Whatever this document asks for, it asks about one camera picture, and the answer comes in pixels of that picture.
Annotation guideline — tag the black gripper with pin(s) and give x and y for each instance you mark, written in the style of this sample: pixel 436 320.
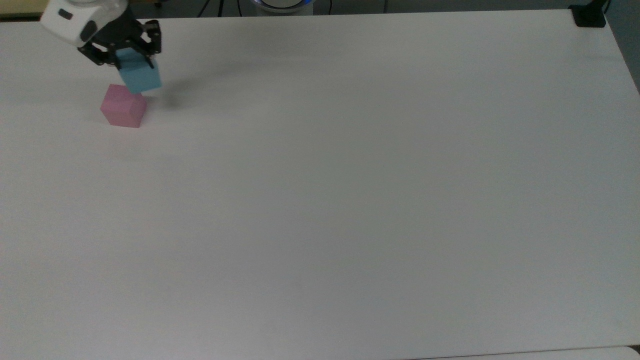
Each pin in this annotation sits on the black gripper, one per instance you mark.
pixel 120 32

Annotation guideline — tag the blue foam cube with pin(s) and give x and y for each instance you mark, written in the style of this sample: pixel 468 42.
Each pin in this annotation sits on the blue foam cube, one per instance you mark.
pixel 141 75

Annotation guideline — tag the pink foam cube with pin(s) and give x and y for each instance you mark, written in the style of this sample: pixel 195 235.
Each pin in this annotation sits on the pink foam cube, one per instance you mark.
pixel 122 107

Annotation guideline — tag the yellow board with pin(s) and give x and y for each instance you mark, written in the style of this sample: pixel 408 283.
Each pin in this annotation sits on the yellow board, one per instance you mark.
pixel 20 7

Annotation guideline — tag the black table clamp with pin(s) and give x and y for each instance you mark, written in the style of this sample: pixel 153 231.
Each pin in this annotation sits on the black table clamp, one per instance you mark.
pixel 589 16

